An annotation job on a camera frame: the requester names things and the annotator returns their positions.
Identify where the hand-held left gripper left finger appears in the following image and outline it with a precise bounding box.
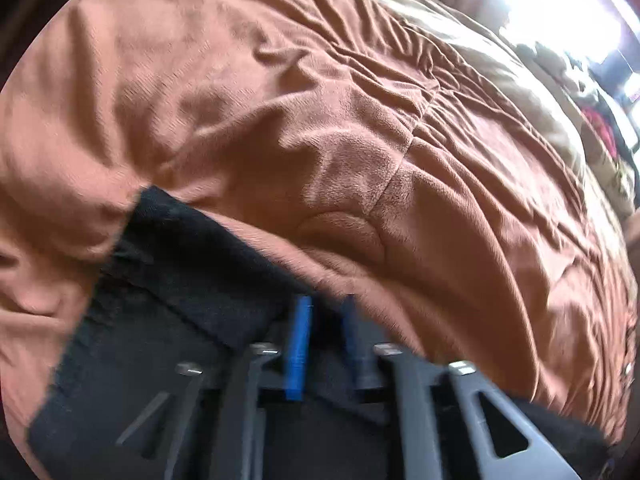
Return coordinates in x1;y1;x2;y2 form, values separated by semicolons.
116;294;314;480

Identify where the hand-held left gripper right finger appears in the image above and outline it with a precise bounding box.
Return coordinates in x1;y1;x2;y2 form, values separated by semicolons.
340;293;583;480

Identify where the black towel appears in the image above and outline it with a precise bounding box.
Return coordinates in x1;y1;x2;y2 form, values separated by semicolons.
27;185;616;480

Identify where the brown blanket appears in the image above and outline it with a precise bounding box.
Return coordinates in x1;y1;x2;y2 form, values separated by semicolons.
0;0;636;461

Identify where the beige duvet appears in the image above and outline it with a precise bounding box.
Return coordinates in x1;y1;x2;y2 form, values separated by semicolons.
345;0;631;211

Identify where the pile of clothes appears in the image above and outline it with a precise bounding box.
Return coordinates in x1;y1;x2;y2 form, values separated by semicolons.
515;40;640;171

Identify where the bright window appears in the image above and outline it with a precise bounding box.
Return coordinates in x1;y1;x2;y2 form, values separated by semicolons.
480;0;640;91

